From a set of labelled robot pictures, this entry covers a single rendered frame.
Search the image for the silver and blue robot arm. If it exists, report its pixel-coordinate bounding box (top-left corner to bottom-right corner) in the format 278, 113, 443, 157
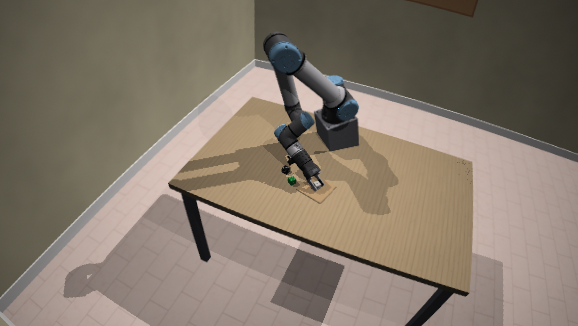
263, 32, 359, 150

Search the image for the tan square mat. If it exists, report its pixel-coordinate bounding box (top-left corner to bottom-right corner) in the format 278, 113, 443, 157
297, 176, 336, 204

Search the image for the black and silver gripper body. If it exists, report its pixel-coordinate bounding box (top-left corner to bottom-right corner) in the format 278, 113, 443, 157
286, 142, 320, 180

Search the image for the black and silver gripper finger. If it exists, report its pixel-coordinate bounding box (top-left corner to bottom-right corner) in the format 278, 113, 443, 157
307, 177, 318, 191
314, 171, 325, 186

